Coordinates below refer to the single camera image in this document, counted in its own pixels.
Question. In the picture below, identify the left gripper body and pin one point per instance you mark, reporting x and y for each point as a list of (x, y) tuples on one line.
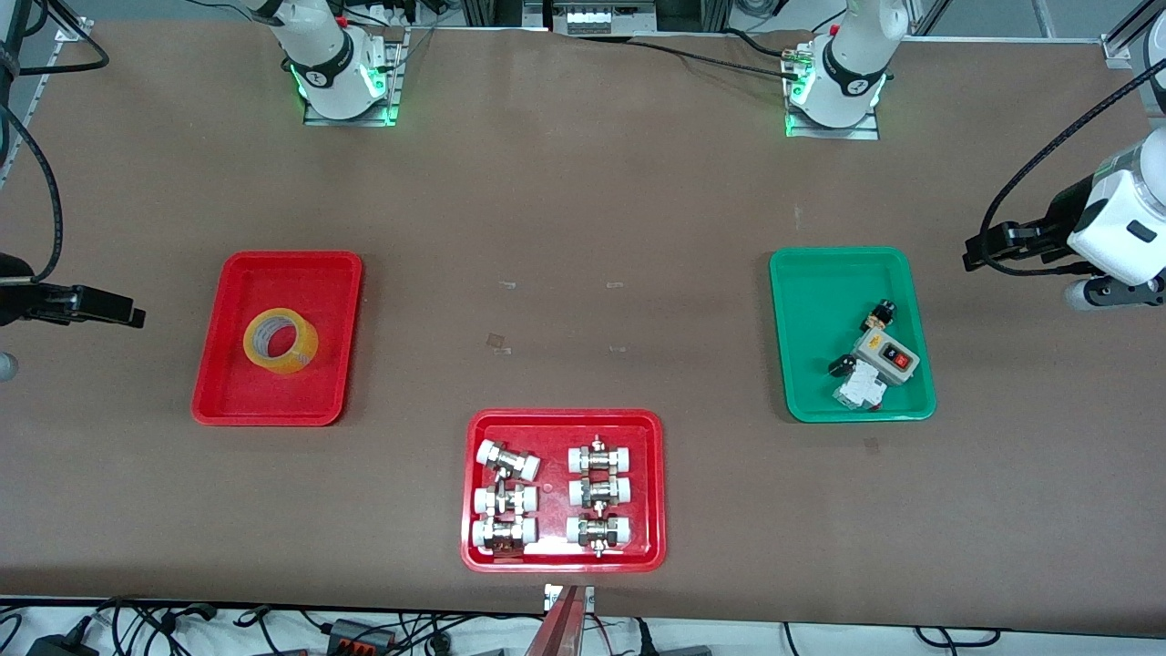
[(1049, 225)]

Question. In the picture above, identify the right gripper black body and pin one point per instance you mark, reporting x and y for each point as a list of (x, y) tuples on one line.
[(16, 293)]

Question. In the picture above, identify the yellow tape roll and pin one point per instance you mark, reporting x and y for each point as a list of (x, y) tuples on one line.
[(305, 355)]

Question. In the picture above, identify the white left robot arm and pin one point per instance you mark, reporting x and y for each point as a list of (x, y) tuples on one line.
[(847, 55)]

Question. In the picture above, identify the red plastic tray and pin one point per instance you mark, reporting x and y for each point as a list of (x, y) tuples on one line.
[(556, 428), (273, 401)]

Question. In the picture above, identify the green plastic tray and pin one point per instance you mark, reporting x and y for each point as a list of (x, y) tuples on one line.
[(820, 346)]

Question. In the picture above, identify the small black brass connector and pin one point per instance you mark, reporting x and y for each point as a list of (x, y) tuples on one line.
[(879, 316)]

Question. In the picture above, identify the white circuit breaker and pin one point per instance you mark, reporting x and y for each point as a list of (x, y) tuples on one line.
[(861, 390)]

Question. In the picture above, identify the small black plug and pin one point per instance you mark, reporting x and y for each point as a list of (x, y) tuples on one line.
[(840, 367)]

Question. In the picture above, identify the black power adapter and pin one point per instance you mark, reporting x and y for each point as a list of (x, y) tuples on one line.
[(59, 647)]

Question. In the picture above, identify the black box orange connectors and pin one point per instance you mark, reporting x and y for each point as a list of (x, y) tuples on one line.
[(360, 636)]

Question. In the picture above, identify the white-capped metal pipe fitting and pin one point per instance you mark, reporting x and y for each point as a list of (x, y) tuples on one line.
[(508, 460), (503, 533), (598, 531), (599, 457), (599, 492), (504, 499)]

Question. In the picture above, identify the grey power strip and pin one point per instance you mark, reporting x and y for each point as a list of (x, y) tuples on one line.
[(597, 18)]

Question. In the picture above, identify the red metal bar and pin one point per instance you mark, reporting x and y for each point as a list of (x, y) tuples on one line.
[(557, 629)]

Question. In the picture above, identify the grey switch box red button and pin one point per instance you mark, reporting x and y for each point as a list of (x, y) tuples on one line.
[(879, 351)]

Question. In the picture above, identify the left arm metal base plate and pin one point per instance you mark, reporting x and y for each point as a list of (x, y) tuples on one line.
[(865, 128)]

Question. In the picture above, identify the aluminium frame bracket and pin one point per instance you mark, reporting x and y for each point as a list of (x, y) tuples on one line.
[(1119, 50), (75, 29)]

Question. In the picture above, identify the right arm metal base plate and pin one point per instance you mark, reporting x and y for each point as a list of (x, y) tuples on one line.
[(393, 91)]

